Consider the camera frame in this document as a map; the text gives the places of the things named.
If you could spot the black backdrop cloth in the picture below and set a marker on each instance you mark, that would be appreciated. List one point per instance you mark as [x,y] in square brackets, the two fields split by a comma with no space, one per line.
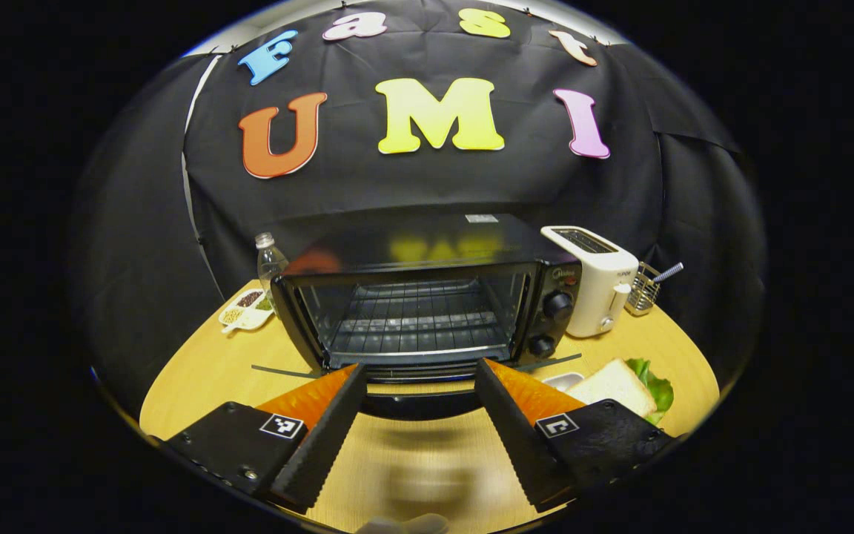
[397,185]

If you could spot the sandwich with lettuce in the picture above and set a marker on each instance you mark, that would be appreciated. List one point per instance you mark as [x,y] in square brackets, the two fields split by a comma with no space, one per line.
[616,386]

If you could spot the white sectioned plate with grains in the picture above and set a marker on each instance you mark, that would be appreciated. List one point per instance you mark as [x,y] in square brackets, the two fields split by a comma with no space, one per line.
[245,315]

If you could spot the black electric oven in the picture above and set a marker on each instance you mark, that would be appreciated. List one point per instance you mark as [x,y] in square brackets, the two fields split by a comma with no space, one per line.
[427,248]

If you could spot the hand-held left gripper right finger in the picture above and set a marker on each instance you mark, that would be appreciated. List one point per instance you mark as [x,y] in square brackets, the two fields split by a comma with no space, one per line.
[512,437]

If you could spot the white toaster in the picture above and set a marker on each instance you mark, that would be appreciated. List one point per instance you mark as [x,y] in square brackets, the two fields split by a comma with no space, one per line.
[597,289]

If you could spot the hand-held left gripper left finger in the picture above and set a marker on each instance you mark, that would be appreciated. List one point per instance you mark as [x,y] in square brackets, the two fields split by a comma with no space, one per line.
[323,445]

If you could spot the white rectangular tray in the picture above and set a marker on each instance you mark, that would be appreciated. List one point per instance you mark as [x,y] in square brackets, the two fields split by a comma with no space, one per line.
[562,380]

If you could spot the metal straw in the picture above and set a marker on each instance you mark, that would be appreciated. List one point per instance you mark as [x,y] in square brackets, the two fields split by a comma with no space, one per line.
[668,273]

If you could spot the clear plastic water bottle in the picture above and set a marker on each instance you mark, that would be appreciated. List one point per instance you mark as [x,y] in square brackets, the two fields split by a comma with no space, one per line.
[270,267]

